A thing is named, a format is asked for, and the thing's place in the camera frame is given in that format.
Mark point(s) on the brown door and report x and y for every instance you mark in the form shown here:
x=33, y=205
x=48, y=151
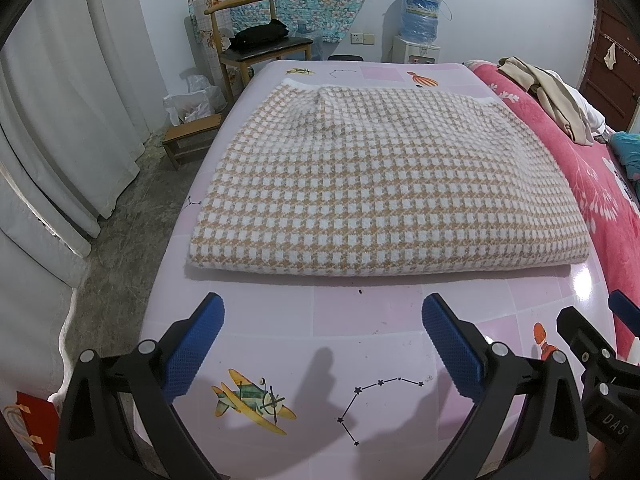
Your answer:
x=620, y=85

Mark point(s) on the white cloth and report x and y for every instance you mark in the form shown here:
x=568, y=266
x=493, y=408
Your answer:
x=596, y=117

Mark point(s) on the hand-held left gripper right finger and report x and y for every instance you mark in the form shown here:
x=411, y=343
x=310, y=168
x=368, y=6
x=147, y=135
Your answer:
x=452, y=345

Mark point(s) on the red printed box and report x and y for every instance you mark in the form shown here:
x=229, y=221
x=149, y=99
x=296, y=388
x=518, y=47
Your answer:
x=30, y=420

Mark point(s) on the small clear water jug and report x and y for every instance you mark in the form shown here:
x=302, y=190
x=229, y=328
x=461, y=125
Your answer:
x=312, y=42

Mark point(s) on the bed with pink printed sheet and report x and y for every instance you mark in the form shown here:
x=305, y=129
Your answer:
x=350, y=325

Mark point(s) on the small wooden stool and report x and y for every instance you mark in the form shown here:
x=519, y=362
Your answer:
x=192, y=130

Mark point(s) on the wooden chair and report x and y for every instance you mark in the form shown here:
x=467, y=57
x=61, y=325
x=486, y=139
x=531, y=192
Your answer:
x=240, y=57

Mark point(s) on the beige white checkered knit garment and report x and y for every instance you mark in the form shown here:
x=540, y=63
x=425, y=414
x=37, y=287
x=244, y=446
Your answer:
x=390, y=185

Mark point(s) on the black box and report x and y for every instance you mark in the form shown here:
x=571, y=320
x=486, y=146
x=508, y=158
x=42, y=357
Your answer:
x=345, y=58

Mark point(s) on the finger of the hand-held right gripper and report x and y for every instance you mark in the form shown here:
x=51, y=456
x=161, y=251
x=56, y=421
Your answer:
x=580, y=330
x=625, y=305

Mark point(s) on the pink blanket with white print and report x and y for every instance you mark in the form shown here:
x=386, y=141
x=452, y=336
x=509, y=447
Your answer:
x=600, y=220

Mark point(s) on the white curtain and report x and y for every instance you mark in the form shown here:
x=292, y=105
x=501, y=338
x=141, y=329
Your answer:
x=65, y=110

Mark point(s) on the beige clothes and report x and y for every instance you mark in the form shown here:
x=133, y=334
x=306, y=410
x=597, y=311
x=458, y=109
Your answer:
x=555, y=95

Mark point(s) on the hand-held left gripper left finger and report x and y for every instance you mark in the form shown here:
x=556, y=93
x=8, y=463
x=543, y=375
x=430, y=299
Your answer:
x=195, y=345

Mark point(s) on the wall socket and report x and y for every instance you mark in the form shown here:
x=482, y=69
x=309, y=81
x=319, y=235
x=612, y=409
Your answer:
x=362, y=38

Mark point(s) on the black bag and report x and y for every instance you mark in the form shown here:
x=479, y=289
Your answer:
x=260, y=35

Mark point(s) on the white plastic bag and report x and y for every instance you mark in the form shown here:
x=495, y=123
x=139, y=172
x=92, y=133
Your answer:
x=192, y=100

